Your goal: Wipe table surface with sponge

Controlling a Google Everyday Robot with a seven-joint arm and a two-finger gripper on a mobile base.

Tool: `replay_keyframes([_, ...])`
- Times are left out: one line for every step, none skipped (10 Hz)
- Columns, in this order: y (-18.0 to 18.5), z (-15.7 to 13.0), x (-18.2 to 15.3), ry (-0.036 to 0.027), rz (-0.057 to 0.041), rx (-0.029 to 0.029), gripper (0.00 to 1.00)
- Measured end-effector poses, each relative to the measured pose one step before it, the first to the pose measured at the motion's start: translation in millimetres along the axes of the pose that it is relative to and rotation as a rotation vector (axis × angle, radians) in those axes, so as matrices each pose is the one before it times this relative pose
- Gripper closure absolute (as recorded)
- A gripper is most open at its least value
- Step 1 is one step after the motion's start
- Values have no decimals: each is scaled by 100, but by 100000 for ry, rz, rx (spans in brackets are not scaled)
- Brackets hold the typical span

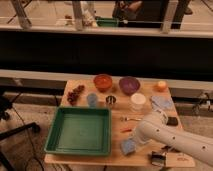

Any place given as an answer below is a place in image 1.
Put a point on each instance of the green bin in background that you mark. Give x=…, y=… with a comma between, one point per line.
x=107, y=22

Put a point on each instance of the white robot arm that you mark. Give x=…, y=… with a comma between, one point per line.
x=153, y=126

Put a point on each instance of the metal spoon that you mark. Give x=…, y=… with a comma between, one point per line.
x=129, y=119

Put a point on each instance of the blue plastic cup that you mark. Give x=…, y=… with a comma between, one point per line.
x=92, y=100

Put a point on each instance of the blue sponge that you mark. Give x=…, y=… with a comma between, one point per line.
x=128, y=146

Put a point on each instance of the purple bowl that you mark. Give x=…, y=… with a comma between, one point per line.
x=129, y=85

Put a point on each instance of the small red chili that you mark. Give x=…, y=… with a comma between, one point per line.
x=126, y=130

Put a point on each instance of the black metal clip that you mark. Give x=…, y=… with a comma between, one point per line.
x=158, y=159

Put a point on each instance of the red grapes bunch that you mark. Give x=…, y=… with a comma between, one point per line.
x=73, y=96

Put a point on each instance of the orange fruit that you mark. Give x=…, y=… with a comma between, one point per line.
x=161, y=86

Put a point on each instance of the green plastic tray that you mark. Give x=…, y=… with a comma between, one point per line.
x=80, y=131

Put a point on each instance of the orange bowl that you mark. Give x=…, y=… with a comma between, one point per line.
x=103, y=82

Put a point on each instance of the white lidded container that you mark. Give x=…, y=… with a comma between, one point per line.
x=137, y=101

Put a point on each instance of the small metal cup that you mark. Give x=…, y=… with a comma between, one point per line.
x=110, y=100

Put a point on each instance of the blue folded cloth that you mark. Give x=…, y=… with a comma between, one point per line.
x=160, y=102

